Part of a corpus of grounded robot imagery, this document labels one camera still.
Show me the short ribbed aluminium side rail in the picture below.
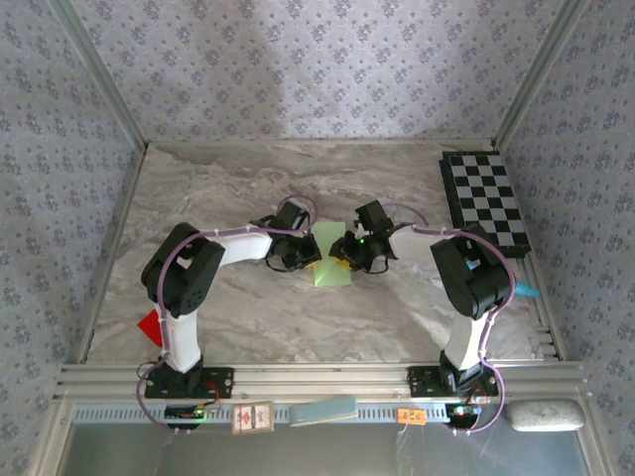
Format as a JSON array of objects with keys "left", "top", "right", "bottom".
[{"left": 518, "top": 255, "right": 567, "bottom": 362}]

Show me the black and grey chessboard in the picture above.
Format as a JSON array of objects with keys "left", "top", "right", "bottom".
[{"left": 439, "top": 150, "right": 533, "bottom": 260}]

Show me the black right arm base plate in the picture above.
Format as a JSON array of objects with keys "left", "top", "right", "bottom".
[{"left": 406, "top": 365, "right": 500, "bottom": 398}]

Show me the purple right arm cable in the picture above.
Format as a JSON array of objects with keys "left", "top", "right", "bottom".
[{"left": 381, "top": 201, "right": 517, "bottom": 436}]

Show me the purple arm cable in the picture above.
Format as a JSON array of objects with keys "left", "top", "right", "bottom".
[
  {"left": 136, "top": 194, "right": 318, "bottom": 436},
  {"left": 381, "top": 201, "right": 517, "bottom": 436}
]

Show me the orange tag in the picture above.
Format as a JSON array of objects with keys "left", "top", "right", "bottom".
[{"left": 396, "top": 407, "right": 428, "bottom": 426}]

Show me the grey stone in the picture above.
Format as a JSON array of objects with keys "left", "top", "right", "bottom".
[{"left": 505, "top": 399, "right": 586, "bottom": 432}]

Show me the light green paper sheet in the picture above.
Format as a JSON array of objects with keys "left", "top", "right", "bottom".
[{"left": 311, "top": 220, "right": 354, "bottom": 289}]

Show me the thin aluminium side rail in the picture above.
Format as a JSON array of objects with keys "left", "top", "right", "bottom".
[{"left": 76, "top": 143, "right": 150, "bottom": 366}]

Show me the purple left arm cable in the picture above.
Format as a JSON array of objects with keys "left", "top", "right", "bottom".
[{"left": 136, "top": 194, "right": 318, "bottom": 436}]

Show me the light blue marker pen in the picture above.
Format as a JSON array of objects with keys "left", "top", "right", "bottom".
[{"left": 467, "top": 260, "right": 542, "bottom": 300}]

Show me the long aluminium frame rail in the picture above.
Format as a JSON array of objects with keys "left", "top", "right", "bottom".
[{"left": 53, "top": 363, "right": 592, "bottom": 404}]

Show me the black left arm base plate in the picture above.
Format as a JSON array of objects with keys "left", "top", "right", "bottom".
[{"left": 144, "top": 366, "right": 235, "bottom": 401}]

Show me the slotted grey cable duct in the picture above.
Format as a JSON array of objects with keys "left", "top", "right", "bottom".
[{"left": 73, "top": 402, "right": 502, "bottom": 425}]

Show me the aluminium corner post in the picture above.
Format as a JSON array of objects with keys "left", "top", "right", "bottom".
[
  {"left": 47, "top": 0, "right": 151, "bottom": 150},
  {"left": 492, "top": 0, "right": 594, "bottom": 150}
]

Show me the teal grey block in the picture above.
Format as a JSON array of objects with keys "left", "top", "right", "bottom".
[{"left": 289, "top": 395, "right": 359, "bottom": 428}]

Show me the red paper triangle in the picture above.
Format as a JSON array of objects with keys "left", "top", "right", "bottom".
[{"left": 137, "top": 309, "right": 165, "bottom": 348}]

